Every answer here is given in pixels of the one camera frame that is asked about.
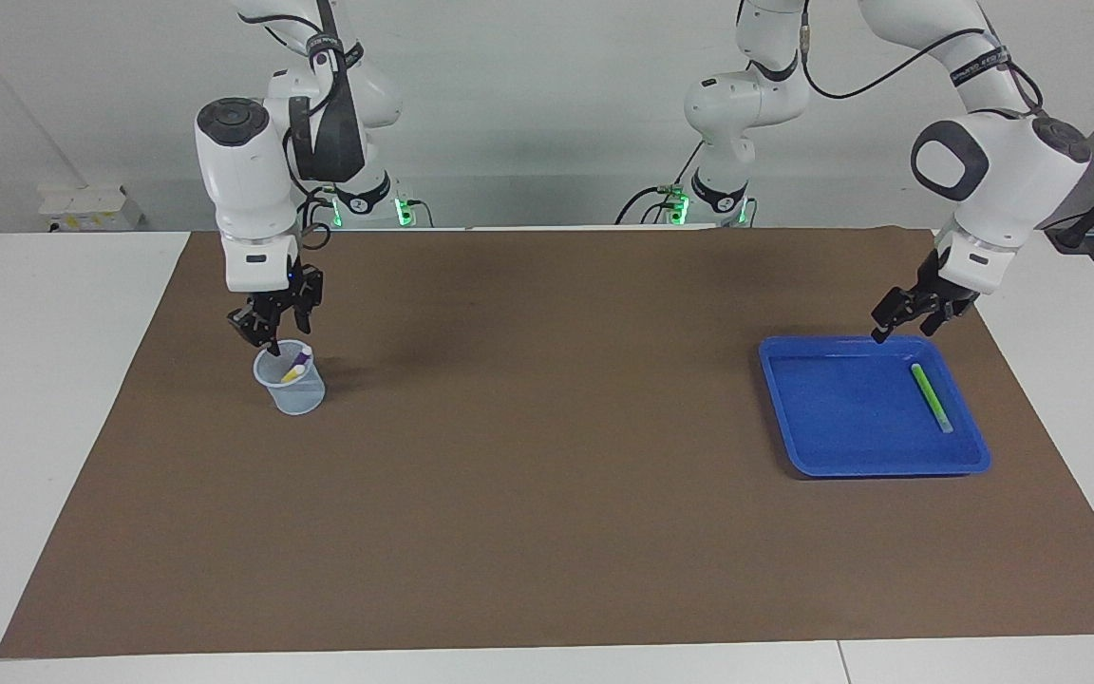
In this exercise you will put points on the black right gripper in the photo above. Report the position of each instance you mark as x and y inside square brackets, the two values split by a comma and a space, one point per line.
[291, 294]

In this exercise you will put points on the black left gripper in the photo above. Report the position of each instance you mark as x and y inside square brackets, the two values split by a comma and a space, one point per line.
[941, 285]

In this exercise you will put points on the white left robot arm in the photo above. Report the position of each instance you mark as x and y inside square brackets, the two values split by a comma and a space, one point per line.
[1012, 161]

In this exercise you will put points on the blue plastic tray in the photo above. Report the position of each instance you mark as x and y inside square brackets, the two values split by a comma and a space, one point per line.
[841, 418]

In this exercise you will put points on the purple pen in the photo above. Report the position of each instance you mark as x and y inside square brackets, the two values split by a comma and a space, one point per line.
[302, 358]

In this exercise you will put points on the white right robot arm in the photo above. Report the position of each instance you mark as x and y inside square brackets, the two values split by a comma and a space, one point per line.
[243, 180]

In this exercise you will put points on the translucent plastic cup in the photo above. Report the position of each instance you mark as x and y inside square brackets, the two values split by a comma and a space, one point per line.
[298, 399]

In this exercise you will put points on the yellow pen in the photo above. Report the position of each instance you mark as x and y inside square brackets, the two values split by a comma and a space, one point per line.
[291, 376]

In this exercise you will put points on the white power strip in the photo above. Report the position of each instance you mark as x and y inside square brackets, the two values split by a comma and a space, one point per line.
[91, 209]

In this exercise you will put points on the green pen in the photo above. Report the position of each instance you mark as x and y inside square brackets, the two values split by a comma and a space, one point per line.
[931, 397]

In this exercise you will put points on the brown table mat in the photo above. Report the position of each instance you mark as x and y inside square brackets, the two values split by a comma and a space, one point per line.
[547, 532]

